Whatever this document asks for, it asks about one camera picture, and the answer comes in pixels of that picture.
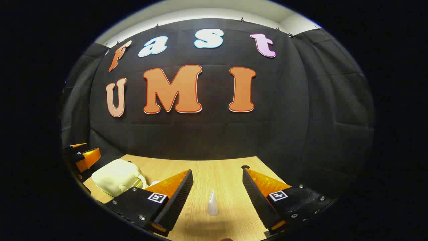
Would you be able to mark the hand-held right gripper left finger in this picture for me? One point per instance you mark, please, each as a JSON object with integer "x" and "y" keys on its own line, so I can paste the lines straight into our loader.
{"x": 179, "y": 201}

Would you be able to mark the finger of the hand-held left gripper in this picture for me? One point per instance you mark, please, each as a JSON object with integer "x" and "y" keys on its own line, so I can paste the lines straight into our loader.
{"x": 76, "y": 146}
{"x": 87, "y": 159}

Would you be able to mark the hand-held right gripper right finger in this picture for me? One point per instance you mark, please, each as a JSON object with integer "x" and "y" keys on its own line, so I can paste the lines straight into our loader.
{"x": 255, "y": 197}

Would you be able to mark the white foam pump bottle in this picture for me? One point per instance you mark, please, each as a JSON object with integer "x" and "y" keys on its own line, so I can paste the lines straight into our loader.
{"x": 154, "y": 183}

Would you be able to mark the cream yellow suitcase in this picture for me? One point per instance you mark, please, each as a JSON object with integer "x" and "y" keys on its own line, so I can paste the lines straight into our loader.
{"x": 113, "y": 175}

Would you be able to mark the white cone-shaped tube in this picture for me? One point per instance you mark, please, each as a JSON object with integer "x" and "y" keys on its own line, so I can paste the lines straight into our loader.
{"x": 213, "y": 206}

